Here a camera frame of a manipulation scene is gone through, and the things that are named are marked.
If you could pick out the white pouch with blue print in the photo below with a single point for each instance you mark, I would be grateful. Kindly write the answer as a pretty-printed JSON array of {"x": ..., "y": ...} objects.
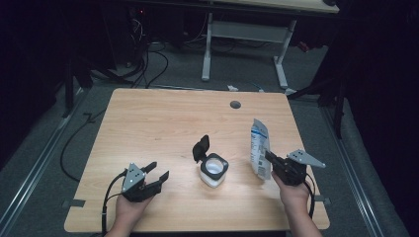
[{"x": 259, "y": 144}]

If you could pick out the grey tape strip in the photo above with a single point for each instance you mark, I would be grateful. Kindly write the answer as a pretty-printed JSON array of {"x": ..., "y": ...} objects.
[
  {"x": 322, "y": 200},
  {"x": 74, "y": 203}
]

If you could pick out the small white floor object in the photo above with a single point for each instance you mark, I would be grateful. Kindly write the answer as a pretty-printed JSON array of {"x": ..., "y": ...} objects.
[{"x": 232, "y": 88}]

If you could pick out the black stand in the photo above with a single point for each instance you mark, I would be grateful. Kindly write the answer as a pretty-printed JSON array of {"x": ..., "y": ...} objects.
[
  {"x": 69, "y": 85},
  {"x": 339, "y": 108}
]

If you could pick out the person's left hand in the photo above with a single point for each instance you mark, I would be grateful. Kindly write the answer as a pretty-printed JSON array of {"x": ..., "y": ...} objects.
[{"x": 130, "y": 212}]

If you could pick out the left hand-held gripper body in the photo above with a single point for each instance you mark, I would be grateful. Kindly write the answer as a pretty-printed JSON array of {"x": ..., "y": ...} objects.
[{"x": 135, "y": 182}]

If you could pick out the desk with white metal legs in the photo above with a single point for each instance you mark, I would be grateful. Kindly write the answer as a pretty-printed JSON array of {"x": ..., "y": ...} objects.
[{"x": 247, "y": 31}]

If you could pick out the person's right hand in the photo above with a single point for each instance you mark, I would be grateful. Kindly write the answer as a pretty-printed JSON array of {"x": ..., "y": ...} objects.
[{"x": 293, "y": 199}]

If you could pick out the metal floor rail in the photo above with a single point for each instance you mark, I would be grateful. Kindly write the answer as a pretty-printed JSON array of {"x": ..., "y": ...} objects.
[
  {"x": 33, "y": 171},
  {"x": 352, "y": 171}
]

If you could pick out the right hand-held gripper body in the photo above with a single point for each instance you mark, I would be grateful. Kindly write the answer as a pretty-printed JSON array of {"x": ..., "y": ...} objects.
[{"x": 293, "y": 173}]

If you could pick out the glass jar with black lid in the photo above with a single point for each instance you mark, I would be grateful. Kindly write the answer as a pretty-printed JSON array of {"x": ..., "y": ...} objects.
[{"x": 214, "y": 168}]

